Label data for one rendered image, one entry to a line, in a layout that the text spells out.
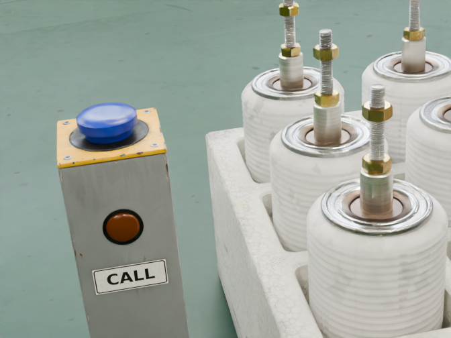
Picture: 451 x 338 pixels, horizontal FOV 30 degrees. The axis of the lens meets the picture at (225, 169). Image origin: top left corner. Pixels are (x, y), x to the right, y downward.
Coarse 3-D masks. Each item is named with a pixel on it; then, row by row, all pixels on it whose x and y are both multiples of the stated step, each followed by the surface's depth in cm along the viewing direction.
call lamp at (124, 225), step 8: (120, 216) 55; (128, 216) 55; (112, 224) 55; (120, 224) 55; (128, 224) 55; (136, 224) 56; (112, 232) 55; (120, 232) 55; (128, 232) 56; (136, 232) 56; (120, 240) 56; (128, 240) 56
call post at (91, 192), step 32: (128, 160) 54; (160, 160) 54; (64, 192) 54; (96, 192) 54; (128, 192) 55; (160, 192) 55; (96, 224) 55; (160, 224) 56; (96, 256) 56; (128, 256) 57; (160, 256) 57; (96, 288) 57; (128, 288) 58; (160, 288) 58; (96, 320) 59; (128, 320) 59; (160, 320) 60
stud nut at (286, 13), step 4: (280, 4) 75; (296, 4) 75; (280, 8) 74; (284, 8) 74; (288, 8) 74; (292, 8) 74; (296, 8) 74; (280, 12) 75; (284, 12) 74; (288, 12) 74; (292, 12) 74; (296, 12) 74; (284, 16) 75; (288, 16) 74
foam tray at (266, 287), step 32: (224, 160) 81; (224, 192) 78; (256, 192) 75; (224, 224) 82; (256, 224) 70; (224, 256) 86; (256, 256) 66; (288, 256) 66; (448, 256) 67; (224, 288) 91; (256, 288) 66; (288, 288) 62; (448, 288) 61; (256, 320) 69; (288, 320) 59; (448, 320) 61
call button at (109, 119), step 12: (96, 108) 56; (108, 108) 56; (120, 108) 56; (132, 108) 56; (84, 120) 55; (96, 120) 55; (108, 120) 54; (120, 120) 54; (132, 120) 55; (84, 132) 55; (96, 132) 54; (108, 132) 54; (120, 132) 54
